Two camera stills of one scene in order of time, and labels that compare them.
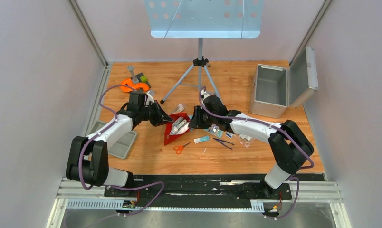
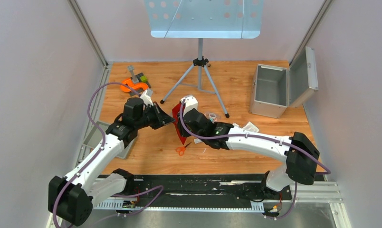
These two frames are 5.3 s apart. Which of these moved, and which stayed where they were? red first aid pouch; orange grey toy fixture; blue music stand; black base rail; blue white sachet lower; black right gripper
Moved: red first aid pouch; black right gripper
Stayed: black base rail; blue white sachet lower; orange grey toy fixture; blue music stand
